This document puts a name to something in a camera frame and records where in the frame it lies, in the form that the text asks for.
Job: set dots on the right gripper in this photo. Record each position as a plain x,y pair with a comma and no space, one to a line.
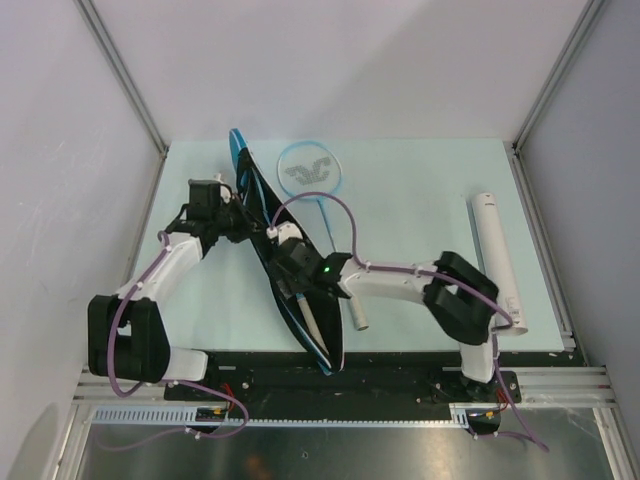
278,274

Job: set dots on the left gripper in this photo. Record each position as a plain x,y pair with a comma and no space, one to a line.
248,223

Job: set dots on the blue badminton racket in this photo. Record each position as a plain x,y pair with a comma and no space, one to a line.
311,322
311,171

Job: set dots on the blue sport racket bag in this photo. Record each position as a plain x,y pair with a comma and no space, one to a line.
288,257

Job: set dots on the white shuttlecock tube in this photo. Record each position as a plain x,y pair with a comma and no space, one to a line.
497,262

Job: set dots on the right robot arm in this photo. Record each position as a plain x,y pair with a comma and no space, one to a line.
461,299

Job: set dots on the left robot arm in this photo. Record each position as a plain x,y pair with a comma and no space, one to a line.
127,340

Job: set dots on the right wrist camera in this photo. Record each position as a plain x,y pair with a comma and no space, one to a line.
283,232

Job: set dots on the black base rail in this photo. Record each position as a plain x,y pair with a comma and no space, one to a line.
372,388

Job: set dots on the left aluminium frame post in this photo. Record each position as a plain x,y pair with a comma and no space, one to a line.
116,63

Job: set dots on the aluminium frame post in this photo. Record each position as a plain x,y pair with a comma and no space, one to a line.
575,43
116,63

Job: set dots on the right aluminium frame post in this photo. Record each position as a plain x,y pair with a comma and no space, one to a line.
575,43

